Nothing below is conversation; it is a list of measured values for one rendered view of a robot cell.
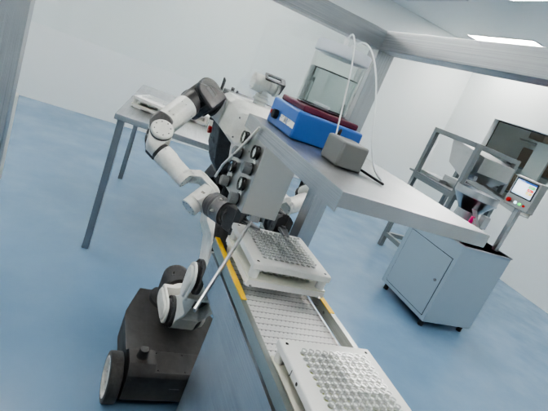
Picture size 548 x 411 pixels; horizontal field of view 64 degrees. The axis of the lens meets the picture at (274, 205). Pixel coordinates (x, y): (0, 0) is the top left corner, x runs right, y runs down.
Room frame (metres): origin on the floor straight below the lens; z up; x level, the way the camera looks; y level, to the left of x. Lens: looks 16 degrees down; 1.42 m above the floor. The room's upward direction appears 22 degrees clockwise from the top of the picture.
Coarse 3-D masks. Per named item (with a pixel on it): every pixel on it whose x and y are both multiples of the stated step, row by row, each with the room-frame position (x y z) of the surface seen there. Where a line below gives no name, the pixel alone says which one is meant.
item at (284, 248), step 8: (256, 232) 1.23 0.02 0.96; (264, 240) 1.21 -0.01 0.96; (272, 240) 1.23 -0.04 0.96; (280, 240) 1.26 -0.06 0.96; (288, 240) 1.28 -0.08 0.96; (264, 248) 1.15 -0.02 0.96; (272, 248) 1.17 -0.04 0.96; (280, 248) 1.19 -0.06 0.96; (288, 248) 1.22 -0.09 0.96; (296, 248) 1.24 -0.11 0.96; (280, 256) 1.14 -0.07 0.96; (288, 256) 1.15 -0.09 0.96; (296, 256) 1.20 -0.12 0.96; (304, 256) 1.20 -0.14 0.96
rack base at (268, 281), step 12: (228, 240) 1.25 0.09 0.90; (240, 252) 1.18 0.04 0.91; (240, 264) 1.12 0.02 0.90; (264, 276) 1.09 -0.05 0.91; (276, 276) 1.12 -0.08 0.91; (264, 288) 1.07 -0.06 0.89; (276, 288) 1.09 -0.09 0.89; (288, 288) 1.10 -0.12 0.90; (300, 288) 1.12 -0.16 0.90; (312, 288) 1.14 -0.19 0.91
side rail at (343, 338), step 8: (320, 304) 1.16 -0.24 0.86; (320, 312) 1.15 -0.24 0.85; (328, 312) 1.12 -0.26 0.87; (328, 320) 1.10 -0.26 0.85; (336, 320) 1.08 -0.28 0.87; (336, 328) 1.07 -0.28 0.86; (344, 328) 1.06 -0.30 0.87; (336, 336) 1.05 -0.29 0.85; (344, 336) 1.03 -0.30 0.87; (344, 344) 1.02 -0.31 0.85; (352, 344) 1.00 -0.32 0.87
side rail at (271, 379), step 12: (216, 252) 1.24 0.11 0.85; (228, 276) 1.10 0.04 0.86; (228, 288) 1.07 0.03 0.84; (240, 300) 0.99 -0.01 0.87; (240, 312) 0.97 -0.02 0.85; (252, 324) 0.90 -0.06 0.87; (252, 336) 0.88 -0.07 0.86; (252, 348) 0.86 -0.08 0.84; (264, 348) 0.83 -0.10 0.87; (264, 360) 0.80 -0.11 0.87; (264, 372) 0.78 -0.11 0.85; (276, 372) 0.77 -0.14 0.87; (276, 384) 0.73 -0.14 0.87; (276, 396) 0.72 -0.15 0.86; (276, 408) 0.70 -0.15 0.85; (288, 408) 0.68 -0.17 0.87
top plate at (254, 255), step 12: (240, 228) 1.24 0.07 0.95; (252, 240) 1.19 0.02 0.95; (300, 240) 1.35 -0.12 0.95; (252, 252) 1.10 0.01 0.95; (252, 264) 1.06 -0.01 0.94; (264, 264) 1.06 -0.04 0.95; (276, 264) 1.09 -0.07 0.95; (288, 264) 1.12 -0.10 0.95; (300, 264) 1.16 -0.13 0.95; (300, 276) 1.11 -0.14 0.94; (312, 276) 1.13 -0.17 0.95; (324, 276) 1.14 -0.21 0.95
